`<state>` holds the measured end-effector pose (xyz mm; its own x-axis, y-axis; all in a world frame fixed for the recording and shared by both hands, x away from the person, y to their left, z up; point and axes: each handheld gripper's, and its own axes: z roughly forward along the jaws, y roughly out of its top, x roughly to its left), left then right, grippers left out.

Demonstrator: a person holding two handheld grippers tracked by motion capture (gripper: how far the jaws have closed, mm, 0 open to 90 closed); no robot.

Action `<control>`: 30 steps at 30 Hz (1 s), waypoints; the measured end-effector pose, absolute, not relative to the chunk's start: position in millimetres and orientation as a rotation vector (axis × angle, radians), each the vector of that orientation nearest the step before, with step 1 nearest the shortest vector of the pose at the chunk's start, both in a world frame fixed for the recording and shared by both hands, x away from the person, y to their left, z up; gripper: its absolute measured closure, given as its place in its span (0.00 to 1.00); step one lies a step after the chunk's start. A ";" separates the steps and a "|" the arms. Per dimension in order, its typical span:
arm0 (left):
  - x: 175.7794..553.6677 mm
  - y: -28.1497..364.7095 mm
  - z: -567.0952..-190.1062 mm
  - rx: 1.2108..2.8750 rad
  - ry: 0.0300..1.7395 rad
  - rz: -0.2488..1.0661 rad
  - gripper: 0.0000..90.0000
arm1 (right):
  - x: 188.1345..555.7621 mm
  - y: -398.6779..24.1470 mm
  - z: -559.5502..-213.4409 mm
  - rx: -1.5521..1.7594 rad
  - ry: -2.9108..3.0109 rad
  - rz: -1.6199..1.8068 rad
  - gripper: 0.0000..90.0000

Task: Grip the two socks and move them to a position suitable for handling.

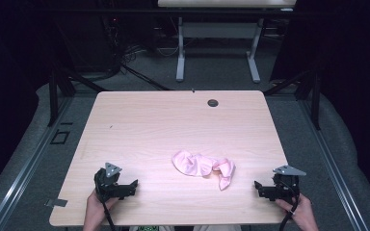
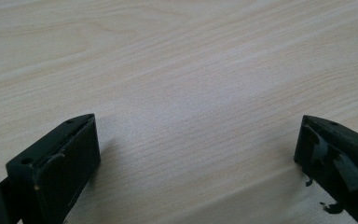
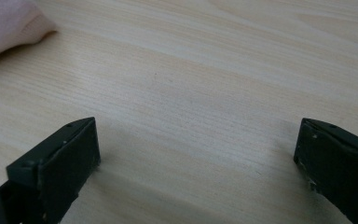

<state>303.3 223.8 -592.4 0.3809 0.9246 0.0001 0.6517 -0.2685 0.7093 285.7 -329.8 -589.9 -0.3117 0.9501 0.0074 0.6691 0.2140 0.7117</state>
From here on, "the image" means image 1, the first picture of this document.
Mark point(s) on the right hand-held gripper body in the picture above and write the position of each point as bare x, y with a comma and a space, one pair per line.
285, 186

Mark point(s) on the white desk with metal legs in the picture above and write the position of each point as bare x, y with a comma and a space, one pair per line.
218, 30

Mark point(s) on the person's left hand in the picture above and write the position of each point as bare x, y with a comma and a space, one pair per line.
93, 213

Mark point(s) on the aluminium floor rail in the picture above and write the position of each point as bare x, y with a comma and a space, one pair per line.
332, 170
29, 170

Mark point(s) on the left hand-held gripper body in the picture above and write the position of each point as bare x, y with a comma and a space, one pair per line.
106, 186

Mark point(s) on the person's right hand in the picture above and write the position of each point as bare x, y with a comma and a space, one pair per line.
303, 216

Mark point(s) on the grey tape piece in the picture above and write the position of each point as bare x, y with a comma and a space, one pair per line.
57, 202

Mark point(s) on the pink cloth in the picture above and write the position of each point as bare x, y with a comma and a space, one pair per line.
199, 165

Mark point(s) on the black metal stand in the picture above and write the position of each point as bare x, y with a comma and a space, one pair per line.
316, 102
53, 99

